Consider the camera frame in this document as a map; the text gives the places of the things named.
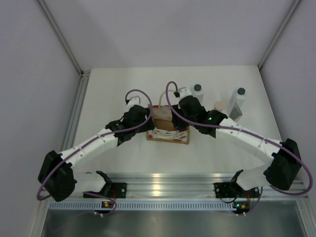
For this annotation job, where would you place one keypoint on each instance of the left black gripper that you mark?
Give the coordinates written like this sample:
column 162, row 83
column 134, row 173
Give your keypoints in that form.
column 148, row 126

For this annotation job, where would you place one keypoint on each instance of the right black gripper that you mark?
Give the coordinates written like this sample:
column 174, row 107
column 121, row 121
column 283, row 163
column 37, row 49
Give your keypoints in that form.
column 177, row 121

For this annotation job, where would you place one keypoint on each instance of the small white bottle grey cap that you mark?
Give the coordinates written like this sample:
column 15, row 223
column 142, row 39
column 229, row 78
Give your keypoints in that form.
column 197, row 92

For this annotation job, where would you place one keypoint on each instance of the patterned canvas bag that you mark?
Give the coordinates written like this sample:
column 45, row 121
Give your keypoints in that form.
column 164, row 130

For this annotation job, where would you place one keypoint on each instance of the grey pump bottle beige top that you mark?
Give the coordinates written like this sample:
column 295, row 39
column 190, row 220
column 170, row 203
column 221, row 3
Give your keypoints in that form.
column 220, row 106

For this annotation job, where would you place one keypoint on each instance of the large white bottle grey cap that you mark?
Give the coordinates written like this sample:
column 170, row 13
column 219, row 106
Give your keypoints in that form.
column 238, row 96

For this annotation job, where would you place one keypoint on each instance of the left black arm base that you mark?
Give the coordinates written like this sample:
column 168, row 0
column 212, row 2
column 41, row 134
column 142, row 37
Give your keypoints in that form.
column 117, row 190

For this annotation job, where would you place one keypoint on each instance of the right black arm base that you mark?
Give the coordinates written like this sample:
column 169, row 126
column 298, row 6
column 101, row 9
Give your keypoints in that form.
column 229, row 190

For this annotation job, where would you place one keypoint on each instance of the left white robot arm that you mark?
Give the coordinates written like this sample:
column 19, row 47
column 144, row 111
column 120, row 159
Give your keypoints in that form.
column 57, row 176

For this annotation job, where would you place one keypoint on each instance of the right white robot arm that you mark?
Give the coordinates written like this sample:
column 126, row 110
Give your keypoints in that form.
column 281, row 160

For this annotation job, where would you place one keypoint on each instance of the orange bottle blue cap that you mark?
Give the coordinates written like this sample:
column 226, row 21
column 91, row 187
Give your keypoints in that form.
column 180, row 128

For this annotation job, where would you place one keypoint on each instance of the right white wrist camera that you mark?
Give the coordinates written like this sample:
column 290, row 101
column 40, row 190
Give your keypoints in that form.
column 184, row 92

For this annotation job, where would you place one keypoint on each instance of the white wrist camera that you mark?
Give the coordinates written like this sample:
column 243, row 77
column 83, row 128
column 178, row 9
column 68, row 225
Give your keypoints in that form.
column 184, row 92
column 135, row 100

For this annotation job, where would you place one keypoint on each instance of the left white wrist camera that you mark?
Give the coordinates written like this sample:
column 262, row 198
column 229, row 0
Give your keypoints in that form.
column 135, row 100

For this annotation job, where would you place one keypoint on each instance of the left aluminium frame post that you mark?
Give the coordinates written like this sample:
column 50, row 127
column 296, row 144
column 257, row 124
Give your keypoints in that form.
column 60, row 36

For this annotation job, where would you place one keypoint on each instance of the aluminium frame post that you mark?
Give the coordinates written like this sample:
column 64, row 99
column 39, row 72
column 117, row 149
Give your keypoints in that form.
column 279, row 32
column 60, row 36

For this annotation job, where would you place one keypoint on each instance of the aluminium mounting rail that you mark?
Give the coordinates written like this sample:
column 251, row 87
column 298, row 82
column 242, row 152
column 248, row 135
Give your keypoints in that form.
column 183, row 186

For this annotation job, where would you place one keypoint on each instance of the white slotted cable duct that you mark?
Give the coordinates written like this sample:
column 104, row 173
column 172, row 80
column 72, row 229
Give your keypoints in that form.
column 127, row 205

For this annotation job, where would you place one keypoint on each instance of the right aluminium frame post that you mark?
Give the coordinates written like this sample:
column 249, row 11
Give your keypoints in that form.
column 279, row 32

